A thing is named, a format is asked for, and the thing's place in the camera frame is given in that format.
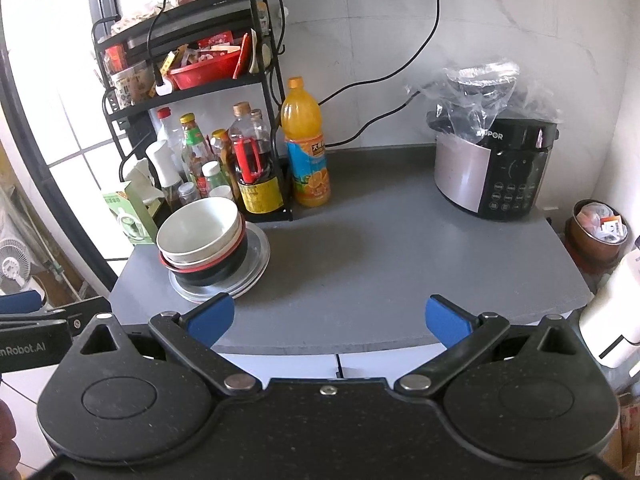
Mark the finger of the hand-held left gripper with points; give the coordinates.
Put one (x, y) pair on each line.
(87, 317)
(20, 302)

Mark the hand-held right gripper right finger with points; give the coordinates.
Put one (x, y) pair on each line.
(445, 322)

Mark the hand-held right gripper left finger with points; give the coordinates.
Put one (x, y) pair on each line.
(215, 317)

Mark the red bowl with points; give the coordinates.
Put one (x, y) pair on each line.
(215, 276)

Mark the white ribbed bowl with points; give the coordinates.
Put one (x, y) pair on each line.
(227, 251)

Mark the cream bowl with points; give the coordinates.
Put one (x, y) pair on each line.
(200, 227)

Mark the white fan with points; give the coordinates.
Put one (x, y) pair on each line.
(15, 265)

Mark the white cabinet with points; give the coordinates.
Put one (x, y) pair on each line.
(300, 365)

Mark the green cardboard box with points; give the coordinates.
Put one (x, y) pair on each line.
(130, 220)

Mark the small spice jar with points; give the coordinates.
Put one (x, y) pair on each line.
(187, 192)

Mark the white-capped green jar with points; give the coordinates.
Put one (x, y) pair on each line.
(212, 170)

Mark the silver and black rice cooker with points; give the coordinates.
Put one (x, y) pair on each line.
(460, 170)

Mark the brown trash bin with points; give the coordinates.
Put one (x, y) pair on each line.
(580, 245)

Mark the green-labelled sauce bottle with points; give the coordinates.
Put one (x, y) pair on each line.
(195, 155)

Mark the white-capped spray bottle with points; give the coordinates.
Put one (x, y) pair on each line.
(162, 160)

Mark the white appliance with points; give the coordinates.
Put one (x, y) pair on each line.
(615, 305)

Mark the yellow-capped oil bottle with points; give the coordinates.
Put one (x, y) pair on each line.
(220, 145)

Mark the clear bottle with red cap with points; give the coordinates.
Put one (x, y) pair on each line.
(167, 130)

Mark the brown-capped clear bottle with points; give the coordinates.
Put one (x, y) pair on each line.
(260, 120)

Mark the brown cardboard box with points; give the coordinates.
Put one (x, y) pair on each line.
(625, 435)

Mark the orange juice bottle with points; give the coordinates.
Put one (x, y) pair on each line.
(305, 125)

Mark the black metal rack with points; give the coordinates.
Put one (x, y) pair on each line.
(200, 91)

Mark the white charger adapter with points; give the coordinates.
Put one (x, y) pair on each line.
(164, 89)

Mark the clear plastic bag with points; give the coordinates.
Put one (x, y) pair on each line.
(480, 90)

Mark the printed canister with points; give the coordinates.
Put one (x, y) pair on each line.
(132, 85)

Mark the red plastic basket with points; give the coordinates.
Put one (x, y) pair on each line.
(210, 72)

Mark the red box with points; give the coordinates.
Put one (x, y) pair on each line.
(114, 57)

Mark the red packet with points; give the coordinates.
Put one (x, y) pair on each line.
(242, 55)

